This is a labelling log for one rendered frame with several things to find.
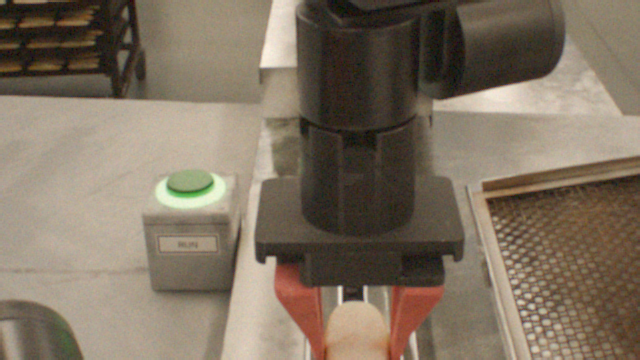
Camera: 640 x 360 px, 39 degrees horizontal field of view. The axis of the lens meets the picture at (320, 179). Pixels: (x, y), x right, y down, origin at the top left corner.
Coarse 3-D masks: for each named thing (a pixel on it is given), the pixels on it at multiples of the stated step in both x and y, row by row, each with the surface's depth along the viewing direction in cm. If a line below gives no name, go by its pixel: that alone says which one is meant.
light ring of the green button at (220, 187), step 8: (216, 176) 74; (160, 184) 73; (216, 184) 73; (160, 192) 72; (216, 192) 72; (160, 200) 72; (168, 200) 71; (176, 200) 71; (184, 200) 71; (192, 200) 71; (200, 200) 71; (208, 200) 71
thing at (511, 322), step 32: (608, 160) 71; (480, 192) 73; (512, 192) 72; (480, 224) 69; (576, 224) 67; (576, 288) 60; (512, 320) 58; (576, 320) 57; (512, 352) 54; (576, 352) 55
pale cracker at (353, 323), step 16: (352, 304) 54; (368, 304) 54; (336, 320) 52; (352, 320) 52; (368, 320) 52; (384, 320) 53; (336, 336) 51; (352, 336) 51; (368, 336) 51; (384, 336) 51; (336, 352) 50; (352, 352) 50; (368, 352) 50; (384, 352) 50
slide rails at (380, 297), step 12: (324, 288) 69; (336, 288) 69; (372, 288) 69; (384, 288) 69; (324, 300) 67; (336, 300) 67; (372, 300) 67; (384, 300) 67; (324, 312) 66; (384, 312) 66; (324, 324) 65; (324, 336) 64
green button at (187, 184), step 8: (176, 176) 73; (184, 176) 73; (192, 176) 73; (200, 176) 73; (208, 176) 73; (168, 184) 72; (176, 184) 72; (184, 184) 72; (192, 184) 72; (200, 184) 72; (208, 184) 72; (168, 192) 72; (176, 192) 71; (184, 192) 71; (192, 192) 71; (200, 192) 71; (208, 192) 72
